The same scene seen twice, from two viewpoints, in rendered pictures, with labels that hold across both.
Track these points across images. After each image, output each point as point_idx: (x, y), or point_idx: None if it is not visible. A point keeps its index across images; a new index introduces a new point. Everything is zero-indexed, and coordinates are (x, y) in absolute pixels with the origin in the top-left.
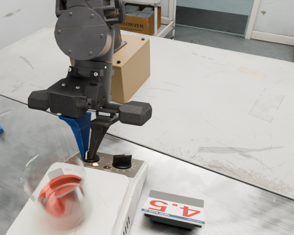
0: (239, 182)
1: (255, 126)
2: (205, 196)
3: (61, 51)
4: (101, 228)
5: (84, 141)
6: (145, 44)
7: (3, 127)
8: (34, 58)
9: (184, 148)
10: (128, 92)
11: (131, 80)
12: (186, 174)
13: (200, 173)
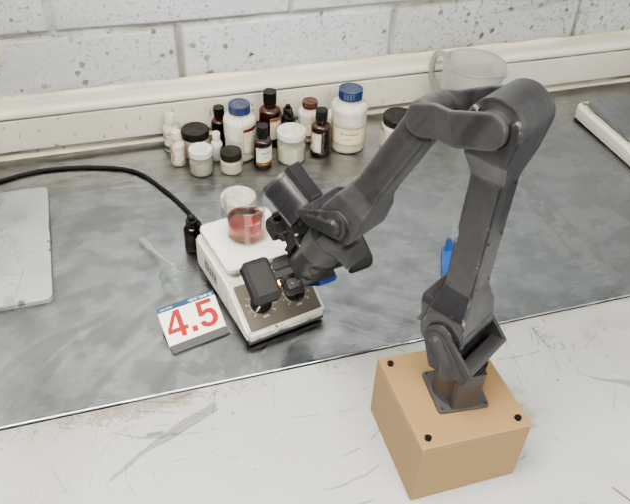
0: (147, 394)
1: (160, 497)
2: (174, 360)
3: None
4: (215, 238)
5: None
6: (413, 437)
7: None
8: None
9: (233, 396)
10: (376, 408)
11: (383, 412)
12: (208, 369)
13: (193, 379)
